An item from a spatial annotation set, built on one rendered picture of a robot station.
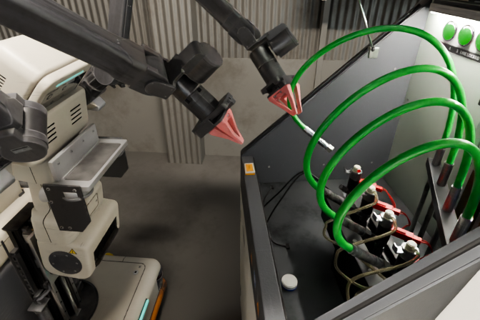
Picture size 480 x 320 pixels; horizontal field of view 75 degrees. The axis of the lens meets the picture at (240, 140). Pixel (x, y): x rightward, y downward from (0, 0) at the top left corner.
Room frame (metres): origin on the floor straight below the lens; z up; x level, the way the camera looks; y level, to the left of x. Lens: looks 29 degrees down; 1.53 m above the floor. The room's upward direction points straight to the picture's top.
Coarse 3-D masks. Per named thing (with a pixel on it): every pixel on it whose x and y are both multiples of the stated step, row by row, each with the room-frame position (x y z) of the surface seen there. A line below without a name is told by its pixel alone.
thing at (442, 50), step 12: (396, 24) 0.69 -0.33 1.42; (348, 36) 0.72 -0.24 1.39; (420, 36) 0.67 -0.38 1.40; (432, 36) 0.66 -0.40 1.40; (324, 48) 0.73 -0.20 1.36; (444, 48) 0.66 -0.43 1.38; (312, 60) 0.74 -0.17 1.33; (444, 60) 0.65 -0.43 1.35; (300, 72) 0.75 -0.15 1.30; (300, 120) 0.75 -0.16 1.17; (444, 132) 0.64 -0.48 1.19
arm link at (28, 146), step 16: (0, 96) 0.50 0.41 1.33; (16, 96) 0.56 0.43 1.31; (0, 112) 0.49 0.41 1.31; (16, 112) 0.52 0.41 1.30; (0, 128) 0.49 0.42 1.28; (16, 128) 0.50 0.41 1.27; (0, 144) 0.49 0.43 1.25; (16, 144) 0.50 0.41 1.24; (32, 144) 0.51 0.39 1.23; (48, 144) 0.54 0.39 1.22; (16, 160) 0.51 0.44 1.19; (32, 160) 0.53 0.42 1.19
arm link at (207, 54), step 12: (192, 48) 0.58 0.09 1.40; (204, 48) 0.60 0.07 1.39; (168, 60) 0.63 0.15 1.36; (180, 60) 0.59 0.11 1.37; (192, 60) 0.57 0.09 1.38; (204, 60) 0.58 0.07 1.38; (216, 60) 0.60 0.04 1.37; (168, 72) 0.60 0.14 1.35; (180, 72) 0.57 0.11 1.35; (192, 72) 0.58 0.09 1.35; (204, 72) 0.58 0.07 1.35; (144, 84) 0.54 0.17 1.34; (156, 84) 0.55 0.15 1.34; (168, 84) 0.56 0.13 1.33; (168, 96) 0.57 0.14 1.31
